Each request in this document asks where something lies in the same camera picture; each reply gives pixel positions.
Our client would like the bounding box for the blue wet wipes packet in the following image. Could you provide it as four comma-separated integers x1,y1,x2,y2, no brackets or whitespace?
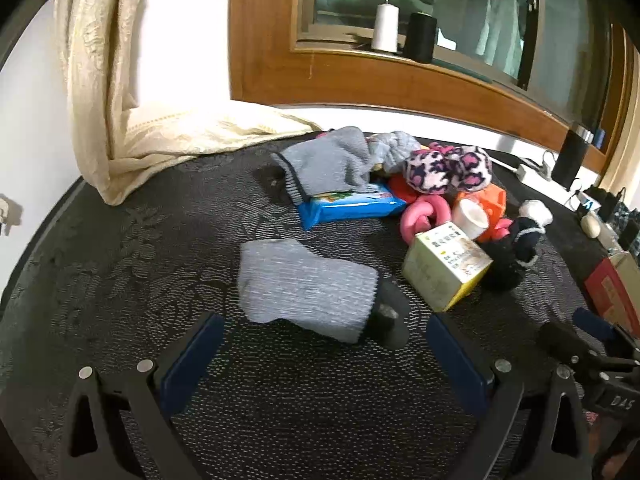
298,182,408,231

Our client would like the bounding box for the grey sock with striped cuff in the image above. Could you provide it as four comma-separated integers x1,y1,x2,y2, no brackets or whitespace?
271,126,373,206

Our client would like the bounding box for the white wall cable plug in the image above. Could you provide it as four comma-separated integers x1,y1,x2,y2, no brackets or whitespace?
0,195,23,236

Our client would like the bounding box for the pink-red container case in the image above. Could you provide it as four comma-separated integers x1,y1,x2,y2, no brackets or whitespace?
584,252,640,341

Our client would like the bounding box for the white cup on sill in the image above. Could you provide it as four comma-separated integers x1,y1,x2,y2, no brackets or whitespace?
371,0,399,53

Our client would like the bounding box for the orange box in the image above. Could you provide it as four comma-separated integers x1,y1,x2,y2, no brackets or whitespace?
452,183,507,226

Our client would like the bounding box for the grey-blue knotted scrunchie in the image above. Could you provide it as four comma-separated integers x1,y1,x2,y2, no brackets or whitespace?
367,131,423,176

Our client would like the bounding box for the black charger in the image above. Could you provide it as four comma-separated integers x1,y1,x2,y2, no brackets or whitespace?
595,187,626,221

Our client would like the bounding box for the navy sock with white pompom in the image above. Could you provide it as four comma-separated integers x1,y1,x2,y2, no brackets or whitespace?
480,200,553,291

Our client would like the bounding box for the black tumbler with steel lid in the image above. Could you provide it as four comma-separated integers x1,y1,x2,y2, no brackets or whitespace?
551,127,592,189

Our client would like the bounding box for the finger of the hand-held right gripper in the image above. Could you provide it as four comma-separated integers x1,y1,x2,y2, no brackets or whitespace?
572,306,640,356
537,321,608,376

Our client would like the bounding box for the pink ring toy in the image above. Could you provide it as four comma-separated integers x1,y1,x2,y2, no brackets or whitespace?
399,194,451,247

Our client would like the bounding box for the pink leopard fuzzy sock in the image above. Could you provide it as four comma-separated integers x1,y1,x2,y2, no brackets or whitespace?
404,142,493,196

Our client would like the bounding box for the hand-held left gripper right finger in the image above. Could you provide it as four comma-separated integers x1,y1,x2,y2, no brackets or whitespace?
426,313,596,480

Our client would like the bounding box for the yellow-green printed box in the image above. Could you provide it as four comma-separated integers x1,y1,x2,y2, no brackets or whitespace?
401,221,493,312

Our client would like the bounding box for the wooden framed window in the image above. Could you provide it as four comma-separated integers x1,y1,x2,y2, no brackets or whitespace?
229,0,640,176

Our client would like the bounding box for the white tape roll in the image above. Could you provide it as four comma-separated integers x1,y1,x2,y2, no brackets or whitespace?
451,198,490,241

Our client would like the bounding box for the white power strip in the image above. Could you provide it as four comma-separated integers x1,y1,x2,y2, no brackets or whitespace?
516,160,556,182

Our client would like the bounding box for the cream curtain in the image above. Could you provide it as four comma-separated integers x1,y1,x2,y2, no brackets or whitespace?
54,0,326,206

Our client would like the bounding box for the plain grey sock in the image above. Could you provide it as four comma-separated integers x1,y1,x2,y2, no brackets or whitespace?
237,239,379,345

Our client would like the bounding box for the black thread spool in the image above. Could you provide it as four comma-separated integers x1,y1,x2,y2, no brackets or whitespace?
403,11,438,64

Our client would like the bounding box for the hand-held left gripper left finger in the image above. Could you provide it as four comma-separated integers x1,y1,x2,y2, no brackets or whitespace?
59,311,226,480

